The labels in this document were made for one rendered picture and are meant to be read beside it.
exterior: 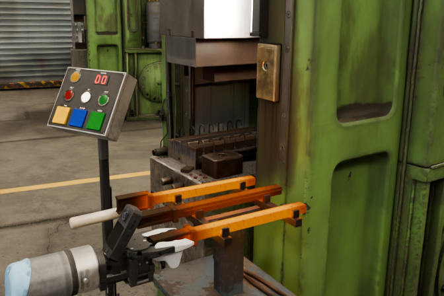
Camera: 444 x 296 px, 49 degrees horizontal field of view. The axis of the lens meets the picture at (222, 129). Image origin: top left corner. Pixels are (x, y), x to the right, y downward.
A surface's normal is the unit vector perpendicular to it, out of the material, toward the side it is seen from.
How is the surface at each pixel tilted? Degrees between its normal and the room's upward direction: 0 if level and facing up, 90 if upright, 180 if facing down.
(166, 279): 0
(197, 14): 90
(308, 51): 90
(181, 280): 0
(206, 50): 90
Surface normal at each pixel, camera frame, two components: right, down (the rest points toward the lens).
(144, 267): 0.52, 0.21
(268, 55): -0.82, 0.12
